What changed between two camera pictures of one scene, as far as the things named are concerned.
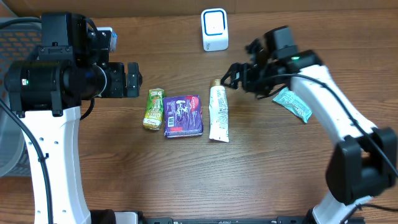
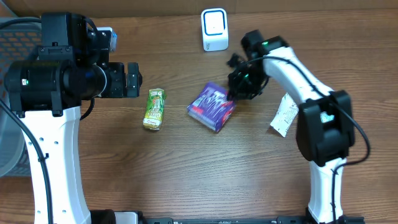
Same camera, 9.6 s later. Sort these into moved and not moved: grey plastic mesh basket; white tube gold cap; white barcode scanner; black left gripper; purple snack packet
Moved: purple snack packet; white tube gold cap
Not moved: grey plastic mesh basket; white barcode scanner; black left gripper
